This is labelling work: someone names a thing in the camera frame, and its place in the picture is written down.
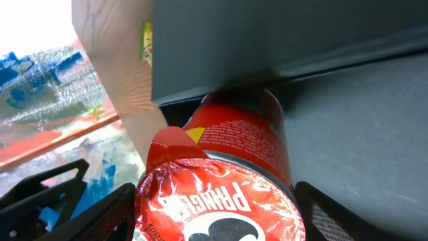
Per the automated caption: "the green snack packet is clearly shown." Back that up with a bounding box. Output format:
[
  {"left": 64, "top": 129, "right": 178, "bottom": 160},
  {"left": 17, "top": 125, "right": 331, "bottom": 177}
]
[{"left": 139, "top": 21, "right": 153, "bottom": 66}]

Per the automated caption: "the dark green open box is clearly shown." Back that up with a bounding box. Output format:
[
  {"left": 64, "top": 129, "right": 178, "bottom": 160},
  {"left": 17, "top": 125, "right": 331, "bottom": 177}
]
[{"left": 153, "top": 0, "right": 427, "bottom": 240}]

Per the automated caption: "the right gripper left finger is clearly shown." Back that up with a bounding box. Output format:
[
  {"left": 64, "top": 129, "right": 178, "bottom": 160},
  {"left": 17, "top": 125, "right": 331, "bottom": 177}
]
[{"left": 38, "top": 183, "right": 136, "bottom": 241}]

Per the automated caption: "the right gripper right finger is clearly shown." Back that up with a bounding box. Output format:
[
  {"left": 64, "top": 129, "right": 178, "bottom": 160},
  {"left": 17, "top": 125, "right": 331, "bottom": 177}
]
[{"left": 295, "top": 181, "right": 398, "bottom": 241}]

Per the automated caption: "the red Pringles can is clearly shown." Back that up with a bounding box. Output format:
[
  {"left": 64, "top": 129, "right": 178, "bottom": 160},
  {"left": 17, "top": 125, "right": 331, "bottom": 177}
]
[{"left": 134, "top": 89, "right": 306, "bottom": 241}]

